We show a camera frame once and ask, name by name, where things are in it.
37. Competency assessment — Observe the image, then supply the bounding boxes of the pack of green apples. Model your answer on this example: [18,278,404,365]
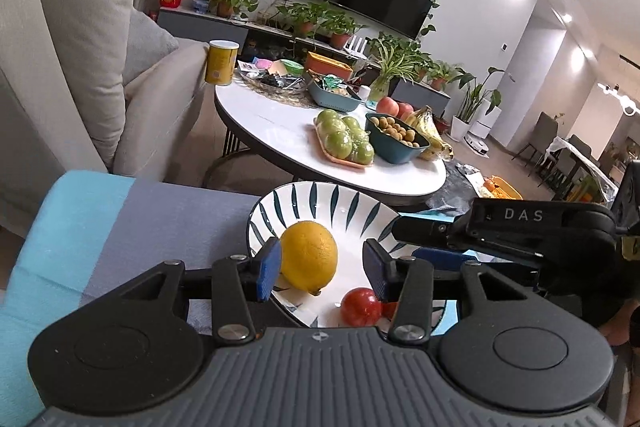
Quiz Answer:
[313,108,376,168]

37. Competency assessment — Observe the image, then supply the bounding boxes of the yellow tin can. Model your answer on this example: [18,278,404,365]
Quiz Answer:
[205,40,240,86]

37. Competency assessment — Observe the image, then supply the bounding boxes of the teal bowl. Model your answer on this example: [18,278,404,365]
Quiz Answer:
[365,112,431,164]

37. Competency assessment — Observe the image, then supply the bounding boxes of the white chandelier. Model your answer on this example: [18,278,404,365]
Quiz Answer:
[597,82,640,115]

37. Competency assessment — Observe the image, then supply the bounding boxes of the glass tray of snacks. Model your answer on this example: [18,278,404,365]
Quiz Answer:
[237,59,311,95]

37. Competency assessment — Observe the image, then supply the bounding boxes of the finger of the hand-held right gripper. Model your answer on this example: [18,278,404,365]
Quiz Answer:
[392,213,468,250]
[411,247,541,280]

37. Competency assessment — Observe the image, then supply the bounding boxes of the spider plant in glass vase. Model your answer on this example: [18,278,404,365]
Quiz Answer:
[370,34,431,95]

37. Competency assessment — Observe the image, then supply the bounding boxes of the grey dining chair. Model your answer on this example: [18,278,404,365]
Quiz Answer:
[515,112,558,168]
[547,134,591,188]

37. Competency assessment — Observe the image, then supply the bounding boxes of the round white table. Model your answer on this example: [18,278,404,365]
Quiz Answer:
[202,74,447,212]

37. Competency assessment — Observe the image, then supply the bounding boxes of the yellow lemon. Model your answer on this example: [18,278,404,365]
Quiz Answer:
[279,221,339,297]

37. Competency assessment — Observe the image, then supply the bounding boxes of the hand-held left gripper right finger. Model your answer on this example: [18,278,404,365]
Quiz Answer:
[362,239,546,345]

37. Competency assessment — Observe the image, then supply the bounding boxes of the orange rectangular box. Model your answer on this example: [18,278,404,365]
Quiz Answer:
[304,51,355,80]

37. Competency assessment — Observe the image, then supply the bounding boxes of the beige sofa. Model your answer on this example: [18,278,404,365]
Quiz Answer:
[0,0,208,238]

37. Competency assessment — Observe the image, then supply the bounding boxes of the yellow plastic basket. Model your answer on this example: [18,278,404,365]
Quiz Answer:
[480,174,523,200]

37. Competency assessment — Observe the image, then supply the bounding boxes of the white bowl with dark stripes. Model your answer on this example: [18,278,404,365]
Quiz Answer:
[246,182,451,330]

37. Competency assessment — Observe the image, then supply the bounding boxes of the teal rectangular basket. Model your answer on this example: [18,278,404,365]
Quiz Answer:
[305,74,366,114]

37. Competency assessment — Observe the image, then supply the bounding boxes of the blue and grey striped cloth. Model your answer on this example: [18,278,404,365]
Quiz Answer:
[0,169,281,413]

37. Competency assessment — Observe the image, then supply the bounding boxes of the red tomato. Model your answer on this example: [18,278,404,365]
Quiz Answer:
[341,288,383,328]

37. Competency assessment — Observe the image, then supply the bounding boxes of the dining table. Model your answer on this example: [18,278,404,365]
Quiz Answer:
[550,137,616,202]

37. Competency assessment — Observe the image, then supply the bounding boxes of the potted green plant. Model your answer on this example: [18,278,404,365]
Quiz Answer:
[320,12,366,49]
[427,62,463,90]
[277,2,326,38]

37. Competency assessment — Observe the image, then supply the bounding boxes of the green plastic container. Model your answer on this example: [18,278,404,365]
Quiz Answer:
[270,59,305,78]

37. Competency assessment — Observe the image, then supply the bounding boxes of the bunch of bananas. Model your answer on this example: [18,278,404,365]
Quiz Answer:
[404,106,456,160]

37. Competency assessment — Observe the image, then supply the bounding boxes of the white robot vacuum dock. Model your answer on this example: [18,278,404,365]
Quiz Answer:
[465,119,493,148]

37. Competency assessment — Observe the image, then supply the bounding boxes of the tall plant in white pot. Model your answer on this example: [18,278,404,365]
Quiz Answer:
[452,67,503,142]

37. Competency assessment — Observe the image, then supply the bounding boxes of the beige sofa cushion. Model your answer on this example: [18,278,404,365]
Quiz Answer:
[0,0,141,170]

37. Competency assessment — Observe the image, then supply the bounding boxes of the grey throw pillow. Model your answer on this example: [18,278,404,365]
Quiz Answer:
[122,9,178,82]

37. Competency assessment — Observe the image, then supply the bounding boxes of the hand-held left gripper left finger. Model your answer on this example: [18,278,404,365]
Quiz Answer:
[95,237,283,347]

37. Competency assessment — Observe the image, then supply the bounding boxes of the pile of longans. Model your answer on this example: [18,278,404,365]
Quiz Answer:
[372,114,426,148]

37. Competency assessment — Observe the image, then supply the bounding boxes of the grey television cabinet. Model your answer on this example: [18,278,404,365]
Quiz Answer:
[157,4,451,108]

